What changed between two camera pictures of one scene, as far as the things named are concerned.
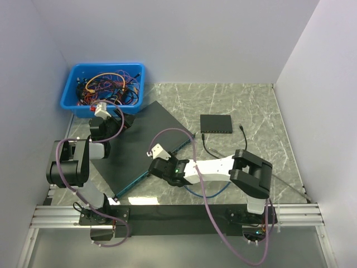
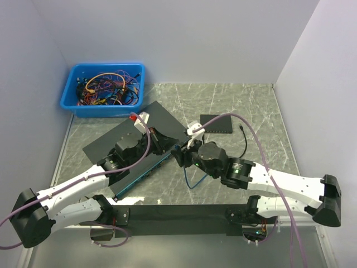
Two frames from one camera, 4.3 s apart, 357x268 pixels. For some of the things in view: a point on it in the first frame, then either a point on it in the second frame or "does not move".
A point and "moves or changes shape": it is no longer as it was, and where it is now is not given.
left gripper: (119, 123) to (162, 143)
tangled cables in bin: (119, 86) does not move
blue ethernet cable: (210, 195) moves or changes shape
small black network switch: (216, 124) does not move
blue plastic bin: (69, 100) does not move
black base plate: (170, 221) does not move
